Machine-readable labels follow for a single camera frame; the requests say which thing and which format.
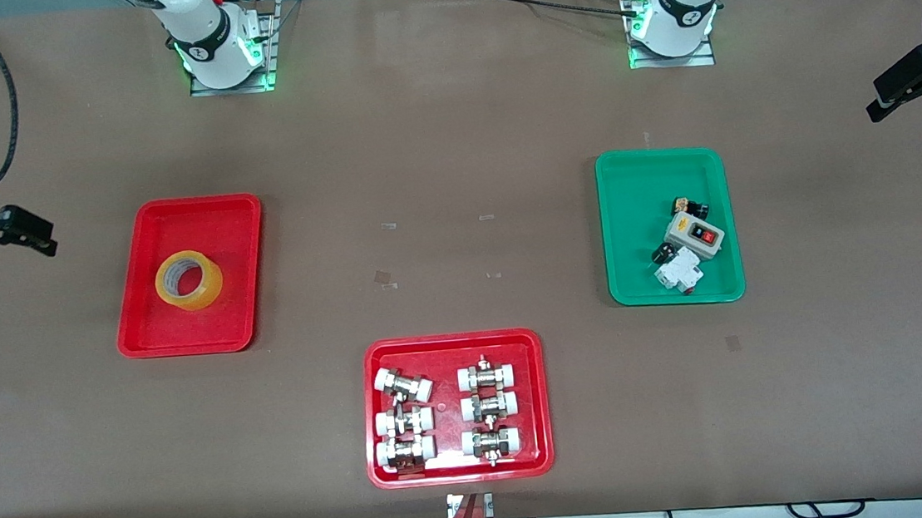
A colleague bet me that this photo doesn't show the yellow clear tape roll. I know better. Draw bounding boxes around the yellow clear tape roll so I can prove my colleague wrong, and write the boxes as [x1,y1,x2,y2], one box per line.
[150,246,228,315]

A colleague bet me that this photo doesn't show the red plastic tray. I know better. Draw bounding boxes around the red plastic tray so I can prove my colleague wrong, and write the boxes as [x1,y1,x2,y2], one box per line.
[355,324,559,493]
[104,190,276,363]

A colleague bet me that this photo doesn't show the green plastic tray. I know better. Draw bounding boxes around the green plastic tray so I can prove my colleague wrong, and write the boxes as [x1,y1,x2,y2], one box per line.
[593,139,748,314]

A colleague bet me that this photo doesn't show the small black orange connector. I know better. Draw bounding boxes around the small black orange connector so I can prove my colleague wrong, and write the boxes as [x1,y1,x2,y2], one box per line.
[670,193,712,223]

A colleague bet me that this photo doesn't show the white circuit breaker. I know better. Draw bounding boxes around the white circuit breaker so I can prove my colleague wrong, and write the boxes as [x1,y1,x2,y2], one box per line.
[650,244,707,300]

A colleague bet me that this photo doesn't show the metal valve with white caps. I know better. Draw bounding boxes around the metal valve with white caps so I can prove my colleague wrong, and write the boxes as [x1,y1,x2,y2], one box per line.
[372,403,437,441]
[455,352,520,394]
[373,433,439,475]
[372,363,436,407]
[458,387,522,426]
[458,422,526,471]

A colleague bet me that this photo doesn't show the grey on-off switch box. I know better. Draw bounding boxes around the grey on-off switch box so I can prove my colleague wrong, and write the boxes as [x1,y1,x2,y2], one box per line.
[660,207,729,265]

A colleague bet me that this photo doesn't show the black base cable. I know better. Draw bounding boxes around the black base cable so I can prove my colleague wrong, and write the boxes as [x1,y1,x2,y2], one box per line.
[478,0,643,29]

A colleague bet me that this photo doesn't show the small metal bracket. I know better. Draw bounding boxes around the small metal bracket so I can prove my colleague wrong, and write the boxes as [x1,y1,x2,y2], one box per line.
[445,489,496,518]

